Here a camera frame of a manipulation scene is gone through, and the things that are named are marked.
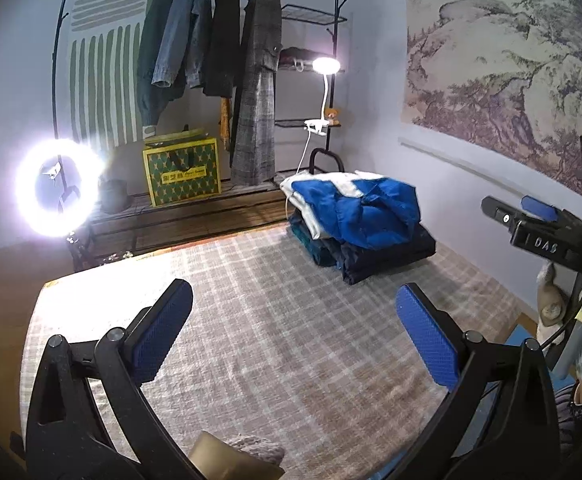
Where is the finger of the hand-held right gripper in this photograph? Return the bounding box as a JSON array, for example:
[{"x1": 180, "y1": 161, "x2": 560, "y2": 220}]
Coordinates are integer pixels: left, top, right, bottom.
[
  {"x1": 481, "y1": 196, "x2": 528, "y2": 234},
  {"x1": 520, "y1": 195, "x2": 560, "y2": 223}
]

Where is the dark red bag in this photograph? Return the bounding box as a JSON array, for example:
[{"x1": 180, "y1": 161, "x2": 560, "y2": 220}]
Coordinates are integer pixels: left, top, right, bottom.
[{"x1": 278, "y1": 47, "x2": 318, "y2": 69}]

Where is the white clamp lamp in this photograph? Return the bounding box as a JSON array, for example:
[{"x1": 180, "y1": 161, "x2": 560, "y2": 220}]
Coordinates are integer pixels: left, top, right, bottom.
[{"x1": 285, "y1": 57, "x2": 343, "y2": 221}]

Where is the green jacket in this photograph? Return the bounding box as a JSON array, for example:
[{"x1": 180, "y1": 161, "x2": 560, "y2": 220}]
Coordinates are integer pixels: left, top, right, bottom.
[{"x1": 136, "y1": 0, "x2": 188, "y2": 127}]

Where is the ring light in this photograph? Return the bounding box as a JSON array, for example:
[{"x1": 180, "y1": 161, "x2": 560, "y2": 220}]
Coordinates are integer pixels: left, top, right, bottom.
[{"x1": 15, "y1": 138, "x2": 108, "y2": 271}]

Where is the landscape wall tapestry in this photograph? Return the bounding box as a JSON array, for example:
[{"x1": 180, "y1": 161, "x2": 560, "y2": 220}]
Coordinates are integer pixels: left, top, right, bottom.
[{"x1": 401, "y1": 0, "x2": 582, "y2": 197}]

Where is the tan cloth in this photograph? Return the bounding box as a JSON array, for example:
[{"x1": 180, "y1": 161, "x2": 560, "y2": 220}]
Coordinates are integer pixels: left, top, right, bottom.
[{"x1": 188, "y1": 432, "x2": 253, "y2": 480}]

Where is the grey knitted cloth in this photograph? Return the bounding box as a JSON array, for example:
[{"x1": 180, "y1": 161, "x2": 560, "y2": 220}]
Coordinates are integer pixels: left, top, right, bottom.
[{"x1": 226, "y1": 435, "x2": 285, "y2": 467}]

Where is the green flat package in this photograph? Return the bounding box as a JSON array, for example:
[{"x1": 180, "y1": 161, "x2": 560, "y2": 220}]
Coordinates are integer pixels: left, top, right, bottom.
[{"x1": 143, "y1": 125, "x2": 208, "y2": 149}]

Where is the black tubular frame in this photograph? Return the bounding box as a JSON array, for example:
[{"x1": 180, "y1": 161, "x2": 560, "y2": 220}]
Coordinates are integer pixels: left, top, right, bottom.
[{"x1": 311, "y1": 147, "x2": 345, "y2": 177}]

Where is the black metal clothes rack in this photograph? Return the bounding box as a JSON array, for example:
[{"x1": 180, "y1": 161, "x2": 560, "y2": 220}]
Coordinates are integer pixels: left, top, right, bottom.
[{"x1": 51, "y1": 0, "x2": 350, "y2": 272}]

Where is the plaid coat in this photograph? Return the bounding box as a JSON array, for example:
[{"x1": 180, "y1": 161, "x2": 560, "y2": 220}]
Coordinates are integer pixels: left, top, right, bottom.
[{"x1": 230, "y1": 0, "x2": 283, "y2": 187}]

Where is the navy folded garment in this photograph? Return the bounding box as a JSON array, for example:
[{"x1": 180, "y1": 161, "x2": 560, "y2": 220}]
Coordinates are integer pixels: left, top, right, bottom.
[{"x1": 321, "y1": 225, "x2": 438, "y2": 287}]

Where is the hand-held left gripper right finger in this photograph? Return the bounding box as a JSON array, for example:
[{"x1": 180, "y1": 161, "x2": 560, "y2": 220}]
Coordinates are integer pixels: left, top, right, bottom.
[{"x1": 395, "y1": 282, "x2": 564, "y2": 480}]

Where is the black coat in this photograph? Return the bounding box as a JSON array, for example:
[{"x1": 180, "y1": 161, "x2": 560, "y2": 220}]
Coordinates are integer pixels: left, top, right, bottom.
[{"x1": 202, "y1": 0, "x2": 243, "y2": 99}]

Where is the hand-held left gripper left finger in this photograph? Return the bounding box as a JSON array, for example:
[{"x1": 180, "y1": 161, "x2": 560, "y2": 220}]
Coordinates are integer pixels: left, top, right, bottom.
[{"x1": 23, "y1": 277, "x2": 195, "y2": 480}]

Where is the yellow and green patterned box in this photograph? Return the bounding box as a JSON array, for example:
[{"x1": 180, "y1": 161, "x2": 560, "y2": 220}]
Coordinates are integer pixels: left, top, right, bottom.
[{"x1": 142, "y1": 136, "x2": 222, "y2": 209}]

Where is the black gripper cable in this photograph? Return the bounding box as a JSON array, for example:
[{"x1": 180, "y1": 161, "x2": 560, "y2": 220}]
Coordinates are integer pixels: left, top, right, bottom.
[{"x1": 546, "y1": 280, "x2": 582, "y2": 357}]

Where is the plaid blanket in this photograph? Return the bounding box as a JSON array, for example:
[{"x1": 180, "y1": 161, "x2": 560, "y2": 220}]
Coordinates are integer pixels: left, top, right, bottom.
[{"x1": 21, "y1": 227, "x2": 527, "y2": 480}]

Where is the blue mat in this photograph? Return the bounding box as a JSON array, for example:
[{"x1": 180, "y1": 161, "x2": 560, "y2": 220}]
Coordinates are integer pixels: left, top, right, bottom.
[{"x1": 506, "y1": 324, "x2": 543, "y2": 350}]

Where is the green striped wall hanging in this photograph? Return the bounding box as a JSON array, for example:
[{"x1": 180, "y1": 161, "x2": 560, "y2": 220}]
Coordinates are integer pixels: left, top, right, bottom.
[{"x1": 68, "y1": 0, "x2": 168, "y2": 152}]

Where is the grey and blue work jacket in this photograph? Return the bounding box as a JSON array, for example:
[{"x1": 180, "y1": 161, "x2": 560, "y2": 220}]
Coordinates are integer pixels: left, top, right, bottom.
[{"x1": 280, "y1": 171, "x2": 422, "y2": 251}]

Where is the teal folded garment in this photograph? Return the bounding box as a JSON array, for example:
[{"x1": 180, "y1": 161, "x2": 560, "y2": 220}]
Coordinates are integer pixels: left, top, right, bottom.
[{"x1": 291, "y1": 220, "x2": 338, "y2": 267}]

